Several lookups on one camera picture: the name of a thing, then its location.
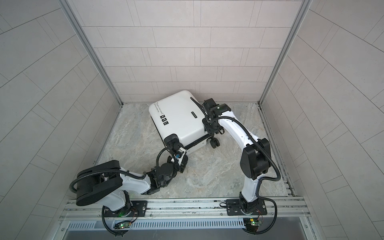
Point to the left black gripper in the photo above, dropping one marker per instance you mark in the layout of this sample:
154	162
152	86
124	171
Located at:
182	168

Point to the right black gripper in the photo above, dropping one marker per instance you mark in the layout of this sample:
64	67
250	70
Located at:
206	125

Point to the black suitcase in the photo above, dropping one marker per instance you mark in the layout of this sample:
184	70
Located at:
179	121

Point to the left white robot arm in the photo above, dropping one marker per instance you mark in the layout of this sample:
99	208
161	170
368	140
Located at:
109	185

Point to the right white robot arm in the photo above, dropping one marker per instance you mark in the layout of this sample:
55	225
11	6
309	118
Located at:
256	162

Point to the left green circuit board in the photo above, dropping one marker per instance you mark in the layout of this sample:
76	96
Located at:
122	225

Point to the green circuit board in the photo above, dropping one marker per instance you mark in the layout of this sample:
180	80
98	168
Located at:
252	225
122	225

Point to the right green circuit board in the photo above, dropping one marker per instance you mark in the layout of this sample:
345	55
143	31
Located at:
252	225

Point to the aluminium mounting rail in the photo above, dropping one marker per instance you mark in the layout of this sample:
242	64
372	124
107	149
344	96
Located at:
207	208

